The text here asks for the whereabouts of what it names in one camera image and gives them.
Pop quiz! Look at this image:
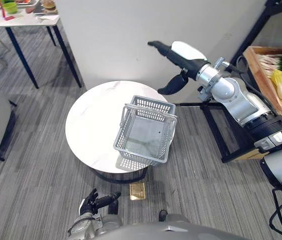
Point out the brass floor outlet plate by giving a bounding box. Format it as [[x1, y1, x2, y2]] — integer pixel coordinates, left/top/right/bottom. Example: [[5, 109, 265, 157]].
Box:
[[129, 182, 147, 201]]

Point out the toy burger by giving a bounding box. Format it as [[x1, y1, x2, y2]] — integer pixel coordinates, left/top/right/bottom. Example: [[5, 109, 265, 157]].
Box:
[[42, 0, 57, 13]]

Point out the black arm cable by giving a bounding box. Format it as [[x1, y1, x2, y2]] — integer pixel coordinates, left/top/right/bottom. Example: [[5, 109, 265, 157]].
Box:
[[269, 187, 282, 239]]

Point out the white paper napkin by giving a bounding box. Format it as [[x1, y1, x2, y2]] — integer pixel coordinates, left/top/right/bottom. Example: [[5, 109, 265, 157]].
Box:
[[35, 14, 60, 24]]

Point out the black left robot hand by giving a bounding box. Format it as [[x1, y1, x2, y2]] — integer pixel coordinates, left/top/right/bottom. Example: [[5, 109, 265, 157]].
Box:
[[79, 188, 121, 216]]

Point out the silver metal tray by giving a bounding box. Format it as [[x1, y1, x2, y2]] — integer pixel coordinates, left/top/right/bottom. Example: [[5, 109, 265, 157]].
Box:
[[14, 0, 40, 7]]

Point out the red plastic utensil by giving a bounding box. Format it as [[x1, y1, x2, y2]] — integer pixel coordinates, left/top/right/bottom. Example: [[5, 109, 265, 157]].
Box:
[[0, 0, 14, 21]]

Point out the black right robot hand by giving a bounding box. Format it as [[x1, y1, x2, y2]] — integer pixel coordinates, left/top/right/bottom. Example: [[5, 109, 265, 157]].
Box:
[[147, 40, 208, 95]]

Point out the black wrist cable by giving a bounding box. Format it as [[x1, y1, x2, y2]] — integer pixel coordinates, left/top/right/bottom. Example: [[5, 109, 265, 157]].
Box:
[[227, 55, 269, 101]]

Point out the green plastic cup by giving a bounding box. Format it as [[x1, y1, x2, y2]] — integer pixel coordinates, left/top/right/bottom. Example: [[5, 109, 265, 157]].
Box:
[[2, 1, 18, 15]]

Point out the dark left robot foot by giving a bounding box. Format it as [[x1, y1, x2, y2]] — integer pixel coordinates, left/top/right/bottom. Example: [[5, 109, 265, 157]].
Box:
[[107, 198, 120, 216]]

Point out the dark robot foot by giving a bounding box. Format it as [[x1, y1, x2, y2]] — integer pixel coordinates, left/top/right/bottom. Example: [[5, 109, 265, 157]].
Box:
[[158, 209, 169, 222], [107, 198, 120, 216]]

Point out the grey robot torso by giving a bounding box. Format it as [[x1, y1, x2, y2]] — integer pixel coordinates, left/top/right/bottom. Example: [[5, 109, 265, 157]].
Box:
[[90, 213, 248, 240]]

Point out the dark right robot foot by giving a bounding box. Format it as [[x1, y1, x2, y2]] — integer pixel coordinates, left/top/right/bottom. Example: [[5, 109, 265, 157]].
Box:
[[158, 209, 169, 222]]

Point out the bunch of green onions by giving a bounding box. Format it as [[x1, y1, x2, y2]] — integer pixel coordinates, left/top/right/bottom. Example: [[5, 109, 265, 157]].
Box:
[[259, 46, 282, 79]]

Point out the white rectangular table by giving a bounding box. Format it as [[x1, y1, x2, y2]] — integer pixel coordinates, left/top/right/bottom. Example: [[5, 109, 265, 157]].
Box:
[[0, 0, 83, 89]]

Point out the grey plastic shopping basket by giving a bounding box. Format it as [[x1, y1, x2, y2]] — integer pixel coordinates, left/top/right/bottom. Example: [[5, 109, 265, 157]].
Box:
[[113, 95, 178, 165]]

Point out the dark tray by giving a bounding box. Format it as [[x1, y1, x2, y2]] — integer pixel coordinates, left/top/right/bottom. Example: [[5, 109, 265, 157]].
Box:
[[33, 0, 59, 16]]

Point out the round white marble table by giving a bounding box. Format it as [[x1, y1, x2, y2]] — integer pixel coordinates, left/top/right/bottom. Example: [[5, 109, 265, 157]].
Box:
[[65, 80, 176, 185]]

